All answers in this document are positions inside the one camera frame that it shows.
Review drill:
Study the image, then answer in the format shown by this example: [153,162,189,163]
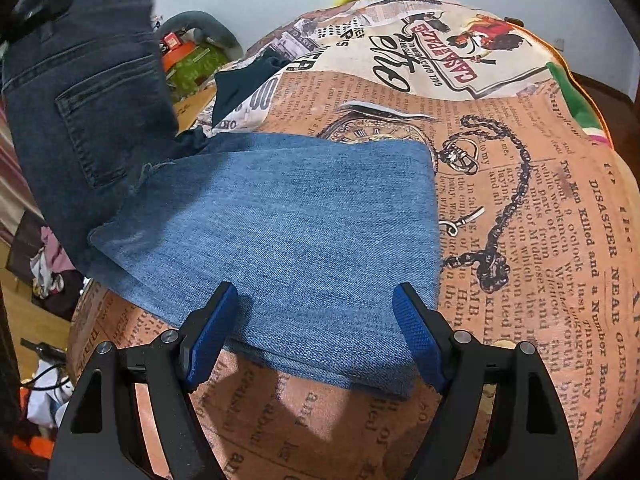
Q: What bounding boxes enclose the pink white cloth heap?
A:
[30,227,86,306]

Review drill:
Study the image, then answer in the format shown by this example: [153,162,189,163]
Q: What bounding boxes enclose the striped pink curtain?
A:
[0,100,46,241]

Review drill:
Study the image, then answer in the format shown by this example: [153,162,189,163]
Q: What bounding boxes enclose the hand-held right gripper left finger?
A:
[47,281,240,480]

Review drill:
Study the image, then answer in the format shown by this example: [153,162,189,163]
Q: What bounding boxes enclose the thin black floor cable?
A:
[20,337,71,392]

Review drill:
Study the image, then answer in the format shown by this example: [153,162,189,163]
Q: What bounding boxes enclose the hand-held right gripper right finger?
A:
[392,282,581,480]

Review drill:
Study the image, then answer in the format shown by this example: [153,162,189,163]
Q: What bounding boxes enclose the orange box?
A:
[161,40,201,68]

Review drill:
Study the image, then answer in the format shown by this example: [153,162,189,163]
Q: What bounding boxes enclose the dark denim pants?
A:
[0,0,211,273]

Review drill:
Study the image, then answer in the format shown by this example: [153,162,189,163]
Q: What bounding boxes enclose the white bag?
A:
[27,385,71,429]

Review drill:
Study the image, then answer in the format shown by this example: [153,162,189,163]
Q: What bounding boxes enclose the wooden lap desk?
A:
[172,85,218,126]

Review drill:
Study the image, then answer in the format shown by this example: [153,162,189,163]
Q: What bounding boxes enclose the dark folded cloth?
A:
[210,49,293,131]

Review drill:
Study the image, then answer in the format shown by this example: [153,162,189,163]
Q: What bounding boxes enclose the blue denim pants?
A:
[87,132,443,402]

